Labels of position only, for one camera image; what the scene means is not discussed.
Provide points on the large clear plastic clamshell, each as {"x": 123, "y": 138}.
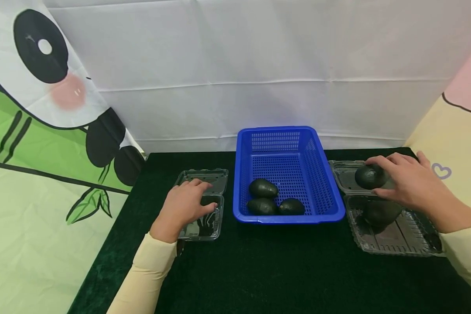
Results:
{"x": 404, "y": 246}

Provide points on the person's left fingers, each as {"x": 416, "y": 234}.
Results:
{"x": 181, "y": 185}

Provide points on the person's left hand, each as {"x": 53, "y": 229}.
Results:
{"x": 179, "y": 208}

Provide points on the person's left middle finger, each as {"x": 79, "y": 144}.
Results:
{"x": 194, "y": 181}

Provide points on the person's right thumb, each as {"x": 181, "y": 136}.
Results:
{"x": 385, "y": 193}

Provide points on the person's right hand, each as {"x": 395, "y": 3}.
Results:
{"x": 420, "y": 187}

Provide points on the person's right index finger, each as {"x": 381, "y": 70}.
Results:
{"x": 381, "y": 162}

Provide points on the person's left forearm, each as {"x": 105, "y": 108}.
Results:
{"x": 147, "y": 270}

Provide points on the person's right middle finger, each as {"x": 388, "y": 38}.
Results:
{"x": 395, "y": 158}

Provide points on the black wrist band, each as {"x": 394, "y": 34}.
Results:
{"x": 179, "y": 247}
{"x": 433, "y": 241}

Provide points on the person's left thumb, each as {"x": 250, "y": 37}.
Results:
{"x": 207, "y": 209}

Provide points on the person's right little finger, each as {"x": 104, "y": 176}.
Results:
{"x": 423, "y": 159}

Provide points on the person's right ring finger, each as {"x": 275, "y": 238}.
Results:
{"x": 409, "y": 158}

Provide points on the blue plastic basket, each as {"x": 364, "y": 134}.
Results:
{"x": 288, "y": 174}

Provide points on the person's right forearm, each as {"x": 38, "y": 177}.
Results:
{"x": 468, "y": 248}

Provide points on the person's left index finger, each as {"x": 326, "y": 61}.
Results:
{"x": 205, "y": 186}

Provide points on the dark green avocado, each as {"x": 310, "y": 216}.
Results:
{"x": 381, "y": 213}
{"x": 263, "y": 188}
{"x": 291, "y": 206}
{"x": 261, "y": 206}
{"x": 369, "y": 176}

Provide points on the small clear plastic clamshell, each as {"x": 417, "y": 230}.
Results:
{"x": 216, "y": 218}

